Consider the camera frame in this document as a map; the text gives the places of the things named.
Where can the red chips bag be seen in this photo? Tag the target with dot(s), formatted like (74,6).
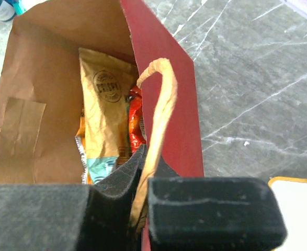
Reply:
(135,115)

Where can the orange Kettle chips bag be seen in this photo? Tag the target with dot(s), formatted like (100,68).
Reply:
(80,142)

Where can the tan paper chips bag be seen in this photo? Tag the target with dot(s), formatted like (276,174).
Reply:
(106,83)

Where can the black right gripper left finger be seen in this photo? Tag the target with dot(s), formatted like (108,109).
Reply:
(72,217)

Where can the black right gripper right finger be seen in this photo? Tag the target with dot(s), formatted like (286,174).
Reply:
(212,213)

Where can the red brown paper bag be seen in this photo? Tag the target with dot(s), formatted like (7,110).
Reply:
(41,95)

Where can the blue white round tin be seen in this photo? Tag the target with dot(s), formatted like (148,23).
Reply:
(7,12)

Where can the teal snack packet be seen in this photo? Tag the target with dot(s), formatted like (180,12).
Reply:
(18,6)

